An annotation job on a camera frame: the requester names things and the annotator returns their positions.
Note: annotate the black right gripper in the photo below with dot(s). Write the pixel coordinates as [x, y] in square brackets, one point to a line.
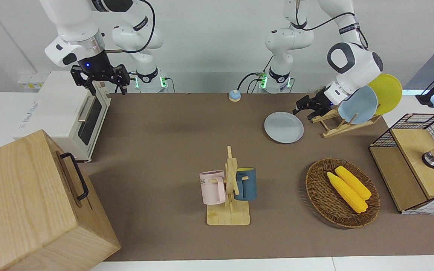
[102, 73]

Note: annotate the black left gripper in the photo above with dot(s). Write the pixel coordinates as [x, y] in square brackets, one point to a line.
[320, 101]

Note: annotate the gray plate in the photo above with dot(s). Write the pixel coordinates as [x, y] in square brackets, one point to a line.
[283, 128]

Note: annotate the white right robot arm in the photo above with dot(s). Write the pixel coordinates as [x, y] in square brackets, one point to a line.
[74, 30]

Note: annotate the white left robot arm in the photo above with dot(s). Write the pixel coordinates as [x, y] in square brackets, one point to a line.
[356, 60]

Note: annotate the wooden plate rack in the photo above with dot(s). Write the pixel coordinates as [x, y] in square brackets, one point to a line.
[339, 131]

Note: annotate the light blue plate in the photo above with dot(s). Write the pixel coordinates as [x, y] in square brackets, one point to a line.
[360, 105]

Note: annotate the yellow plate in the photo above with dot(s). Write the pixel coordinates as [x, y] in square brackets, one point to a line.
[388, 92]

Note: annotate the wooden mug rack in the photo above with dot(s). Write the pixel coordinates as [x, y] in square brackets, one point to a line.
[228, 216]

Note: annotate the white toaster oven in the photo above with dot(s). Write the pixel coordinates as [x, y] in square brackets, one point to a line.
[58, 105]

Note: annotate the blue call bell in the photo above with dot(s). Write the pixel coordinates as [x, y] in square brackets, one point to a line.
[234, 96]

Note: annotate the brown table mat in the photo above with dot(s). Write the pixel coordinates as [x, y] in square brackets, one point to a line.
[164, 131]

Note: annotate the yellow corn cob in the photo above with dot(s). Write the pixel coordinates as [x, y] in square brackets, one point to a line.
[354, 181]
[347, 192]

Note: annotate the brown wicker basket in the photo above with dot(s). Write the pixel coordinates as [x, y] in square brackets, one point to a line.
[322, 199]

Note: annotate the dark blue mug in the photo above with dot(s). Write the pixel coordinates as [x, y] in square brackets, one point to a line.
[249, 184]

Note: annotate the pink mug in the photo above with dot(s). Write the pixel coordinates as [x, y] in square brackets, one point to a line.
[211, 192]

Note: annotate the wooden drawer cabinet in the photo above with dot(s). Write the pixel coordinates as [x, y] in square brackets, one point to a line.
[25, 207]

